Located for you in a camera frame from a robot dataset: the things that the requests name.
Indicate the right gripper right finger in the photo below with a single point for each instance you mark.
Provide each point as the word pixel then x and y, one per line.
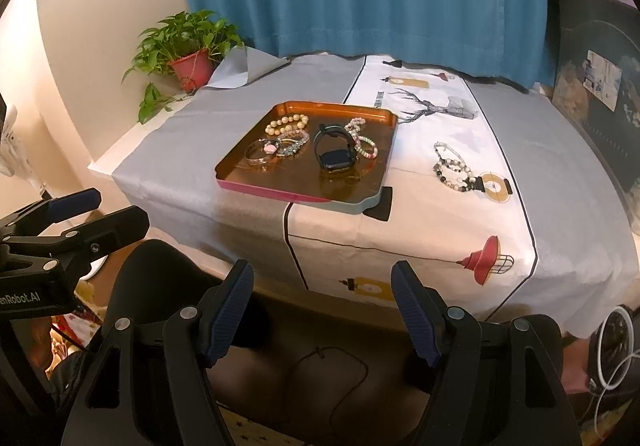
pixel 421 315

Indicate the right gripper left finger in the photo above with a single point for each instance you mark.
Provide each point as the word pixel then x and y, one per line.
pixel 223 310

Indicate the dark green smartwatch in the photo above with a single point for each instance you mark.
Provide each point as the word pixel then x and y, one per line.
pixel 334 148

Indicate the white deer print runner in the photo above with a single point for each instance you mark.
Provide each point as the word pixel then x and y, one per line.
pixel 456 215

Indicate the silver bangle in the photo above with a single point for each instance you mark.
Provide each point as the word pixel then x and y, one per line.
pixel 262 151

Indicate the grey tablecloth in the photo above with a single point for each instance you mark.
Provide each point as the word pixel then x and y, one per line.
pixel 586 257

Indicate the orange metal tray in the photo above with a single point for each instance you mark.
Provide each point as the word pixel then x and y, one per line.
pixel 299 179

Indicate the green potted plant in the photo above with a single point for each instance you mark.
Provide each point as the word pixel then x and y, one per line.
pixel 188 46

